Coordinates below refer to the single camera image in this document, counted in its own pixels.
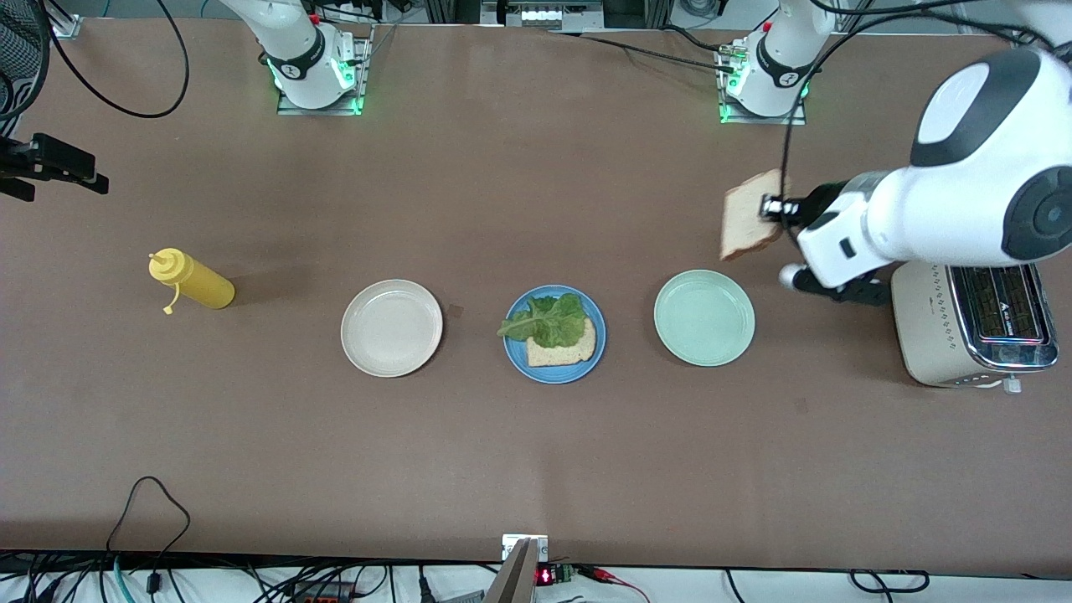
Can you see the beige round plate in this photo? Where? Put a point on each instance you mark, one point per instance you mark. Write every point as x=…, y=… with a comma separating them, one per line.
x=391, y=328

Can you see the red black clip leads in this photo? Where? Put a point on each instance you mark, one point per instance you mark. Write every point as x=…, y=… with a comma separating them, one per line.
x=603, y=574

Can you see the silver corner bracket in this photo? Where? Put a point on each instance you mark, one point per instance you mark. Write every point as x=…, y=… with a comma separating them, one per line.
x=65, y=27

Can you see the yellow mustard squeeze bottle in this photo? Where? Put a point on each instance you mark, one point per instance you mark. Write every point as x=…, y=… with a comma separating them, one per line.
x=205, y=286

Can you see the light green round plate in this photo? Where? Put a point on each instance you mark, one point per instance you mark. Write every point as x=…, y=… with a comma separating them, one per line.
x=703, y=318

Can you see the blue round plate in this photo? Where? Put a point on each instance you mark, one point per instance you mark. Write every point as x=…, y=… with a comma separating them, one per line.
x=512, y=352

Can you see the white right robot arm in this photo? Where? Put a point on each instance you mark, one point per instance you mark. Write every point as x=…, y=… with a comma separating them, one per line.
x=293, y=50

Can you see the green lettuce leaf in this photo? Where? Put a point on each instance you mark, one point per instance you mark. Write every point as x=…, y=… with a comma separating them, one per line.
x=557, y=322

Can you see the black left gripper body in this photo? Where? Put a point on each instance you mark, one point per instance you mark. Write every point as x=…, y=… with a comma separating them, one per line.
x=819, y=203

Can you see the toasted bread slice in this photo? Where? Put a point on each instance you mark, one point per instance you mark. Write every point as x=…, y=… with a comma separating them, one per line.
x=741, y=222
x=561, y=356

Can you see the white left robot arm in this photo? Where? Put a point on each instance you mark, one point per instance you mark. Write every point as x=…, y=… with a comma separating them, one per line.
x=963, y=193

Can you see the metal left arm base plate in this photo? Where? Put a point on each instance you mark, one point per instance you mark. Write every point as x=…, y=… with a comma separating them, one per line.
x=762, y=121

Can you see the cream two-slot toaster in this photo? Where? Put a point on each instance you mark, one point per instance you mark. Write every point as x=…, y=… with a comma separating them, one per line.
x=930, y=327

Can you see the black mesh net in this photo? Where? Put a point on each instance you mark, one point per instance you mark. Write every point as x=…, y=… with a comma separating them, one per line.
x=21, y=50

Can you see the silver equipment box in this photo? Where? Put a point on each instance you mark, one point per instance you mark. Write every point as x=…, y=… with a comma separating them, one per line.
x=544, y=15

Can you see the grey metal camera bar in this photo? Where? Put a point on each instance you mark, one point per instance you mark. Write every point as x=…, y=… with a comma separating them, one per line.
x=515, y=582

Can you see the white power strip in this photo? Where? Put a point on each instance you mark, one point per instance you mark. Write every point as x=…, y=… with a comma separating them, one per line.
x=352, y=10

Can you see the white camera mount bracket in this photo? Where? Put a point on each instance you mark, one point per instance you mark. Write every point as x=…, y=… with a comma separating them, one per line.
x=508, y=546

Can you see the circuit board with red display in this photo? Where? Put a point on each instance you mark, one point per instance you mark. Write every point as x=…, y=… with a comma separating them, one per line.
x=546, y=576

